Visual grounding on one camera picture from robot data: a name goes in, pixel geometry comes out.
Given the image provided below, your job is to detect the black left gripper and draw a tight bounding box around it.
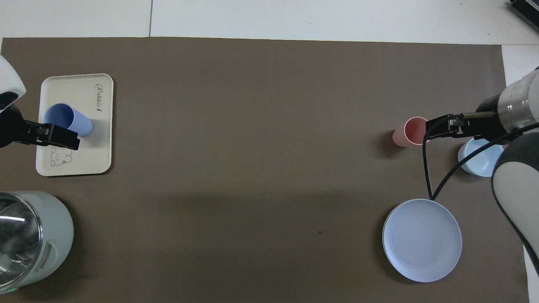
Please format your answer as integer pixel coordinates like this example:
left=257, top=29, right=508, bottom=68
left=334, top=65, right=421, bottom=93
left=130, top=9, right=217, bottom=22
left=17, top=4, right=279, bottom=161
left=0, top=104, right=81, bottom=151

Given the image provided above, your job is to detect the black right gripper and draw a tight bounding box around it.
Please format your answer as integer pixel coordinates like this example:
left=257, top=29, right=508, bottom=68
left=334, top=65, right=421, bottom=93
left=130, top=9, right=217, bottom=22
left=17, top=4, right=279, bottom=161
left=425, top=95, right=512, bottom=140

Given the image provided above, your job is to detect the blue ribbed cup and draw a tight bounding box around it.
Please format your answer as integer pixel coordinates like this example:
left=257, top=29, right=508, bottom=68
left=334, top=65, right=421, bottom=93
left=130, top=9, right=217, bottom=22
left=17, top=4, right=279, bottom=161
left=44, top=103, right=94, bottom=138

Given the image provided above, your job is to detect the pink cup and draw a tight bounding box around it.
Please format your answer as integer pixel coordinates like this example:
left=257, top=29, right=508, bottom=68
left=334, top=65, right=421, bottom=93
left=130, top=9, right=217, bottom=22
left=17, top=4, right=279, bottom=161
left=392, top=117, right=429, bottom=148

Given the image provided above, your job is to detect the cream rabbit print tray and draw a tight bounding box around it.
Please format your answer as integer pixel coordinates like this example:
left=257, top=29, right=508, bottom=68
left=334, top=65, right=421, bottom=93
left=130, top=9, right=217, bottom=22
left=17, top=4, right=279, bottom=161
left=36, top=74, right=114, bottom=176

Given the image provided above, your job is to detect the light blue bowl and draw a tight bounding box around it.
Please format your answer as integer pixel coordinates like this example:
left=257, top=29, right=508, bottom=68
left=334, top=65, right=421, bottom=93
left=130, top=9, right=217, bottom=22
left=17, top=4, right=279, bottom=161
left=458, top=138, right=506, bottom=177

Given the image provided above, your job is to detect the pale green glass-lid kettle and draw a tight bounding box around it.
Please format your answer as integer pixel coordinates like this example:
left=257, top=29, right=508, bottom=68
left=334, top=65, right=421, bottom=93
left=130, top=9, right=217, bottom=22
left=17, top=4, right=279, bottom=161
left=0, top=191, right=75, bottom=294

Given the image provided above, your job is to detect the pale blue round plate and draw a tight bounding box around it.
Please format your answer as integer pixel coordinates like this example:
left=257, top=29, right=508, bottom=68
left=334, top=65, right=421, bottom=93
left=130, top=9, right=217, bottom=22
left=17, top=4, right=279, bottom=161
left=382, top=199, right=463, bottom=283

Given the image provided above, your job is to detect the grey striped box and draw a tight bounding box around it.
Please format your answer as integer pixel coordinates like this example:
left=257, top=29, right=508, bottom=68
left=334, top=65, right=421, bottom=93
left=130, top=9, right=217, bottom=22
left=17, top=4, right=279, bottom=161
left=507, top=0, right=539, bottom=32

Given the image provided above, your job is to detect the brown table mat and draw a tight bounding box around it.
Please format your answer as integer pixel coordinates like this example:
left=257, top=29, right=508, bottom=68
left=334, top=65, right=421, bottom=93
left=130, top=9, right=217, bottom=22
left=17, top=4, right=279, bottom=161
left=0, top=37, right=529, bottom=303

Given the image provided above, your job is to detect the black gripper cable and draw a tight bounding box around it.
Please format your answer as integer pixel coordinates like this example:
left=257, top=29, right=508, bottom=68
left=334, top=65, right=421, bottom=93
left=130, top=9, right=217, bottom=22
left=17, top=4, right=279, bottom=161
left=422, top=114, right=539, bottom=200

